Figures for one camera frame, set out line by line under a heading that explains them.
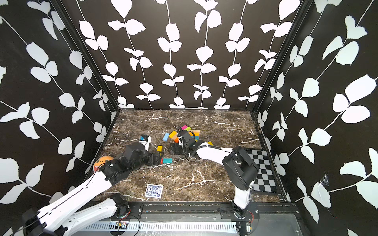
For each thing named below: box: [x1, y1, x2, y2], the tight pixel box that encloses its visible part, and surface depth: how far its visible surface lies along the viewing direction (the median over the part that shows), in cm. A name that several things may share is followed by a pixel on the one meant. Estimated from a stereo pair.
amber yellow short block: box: [168, 130, 178, 140], surface depth 106 cm
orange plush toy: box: [93, 156, 114, 173], surface depth 84 cm
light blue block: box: [162, 132, 170, 142], surface depth 105 cm
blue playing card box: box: [144, 183, 164, 199], surface depth 80 cm
